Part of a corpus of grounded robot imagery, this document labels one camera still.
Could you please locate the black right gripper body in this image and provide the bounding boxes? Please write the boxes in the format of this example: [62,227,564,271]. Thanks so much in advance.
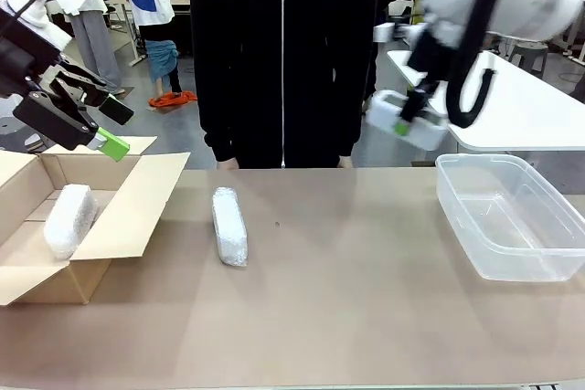
[405,24,452,76]

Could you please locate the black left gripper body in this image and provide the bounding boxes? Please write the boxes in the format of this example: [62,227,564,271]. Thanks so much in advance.
[0,10,63,99]

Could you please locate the unwrapped white digital clock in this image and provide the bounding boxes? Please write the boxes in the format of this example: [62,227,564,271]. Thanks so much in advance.
[365,90,452,152]

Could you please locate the bubble-wrapped clock with label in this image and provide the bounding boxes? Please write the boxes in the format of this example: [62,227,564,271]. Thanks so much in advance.
[43,183,98,259]

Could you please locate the slim bubble-wrapped clock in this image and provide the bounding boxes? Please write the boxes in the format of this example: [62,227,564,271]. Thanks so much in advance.
[211,185,250,268]

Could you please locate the grey metal stool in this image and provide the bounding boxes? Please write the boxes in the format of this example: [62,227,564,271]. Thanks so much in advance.
[0,92,47,153]

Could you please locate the bystander in white jacket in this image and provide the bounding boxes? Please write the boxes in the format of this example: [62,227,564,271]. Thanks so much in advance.
[34,0,124,97]

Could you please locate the orange cloth on floor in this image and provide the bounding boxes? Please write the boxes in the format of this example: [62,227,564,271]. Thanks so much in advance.
[148,90,198,111]

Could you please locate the white background table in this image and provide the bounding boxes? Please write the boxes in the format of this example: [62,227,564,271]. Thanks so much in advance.
[386,49,585,153]

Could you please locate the grey stool beside white table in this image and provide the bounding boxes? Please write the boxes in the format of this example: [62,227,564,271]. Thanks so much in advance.
[506,41,549,74]

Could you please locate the open cardboard box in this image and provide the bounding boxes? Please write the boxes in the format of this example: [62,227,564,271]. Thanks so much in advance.
[0,134,191,307]

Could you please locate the person in black hoodie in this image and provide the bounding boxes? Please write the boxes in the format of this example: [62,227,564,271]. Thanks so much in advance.
[189,0,380,171]

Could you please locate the clear plastic container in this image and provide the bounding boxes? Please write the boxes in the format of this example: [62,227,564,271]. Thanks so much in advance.
[434,153,585,282]

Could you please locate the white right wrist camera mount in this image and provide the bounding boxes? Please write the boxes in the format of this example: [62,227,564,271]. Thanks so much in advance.
[372,22,412,44]

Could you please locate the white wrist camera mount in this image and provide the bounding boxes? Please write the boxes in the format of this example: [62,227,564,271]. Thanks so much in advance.
[372,22,412,44]
[0,0,72,51]

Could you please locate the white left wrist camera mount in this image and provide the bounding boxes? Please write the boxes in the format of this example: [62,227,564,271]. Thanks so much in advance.
[0,0,72,51]

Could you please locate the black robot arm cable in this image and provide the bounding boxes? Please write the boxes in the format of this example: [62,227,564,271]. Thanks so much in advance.
[445,0,499,130]

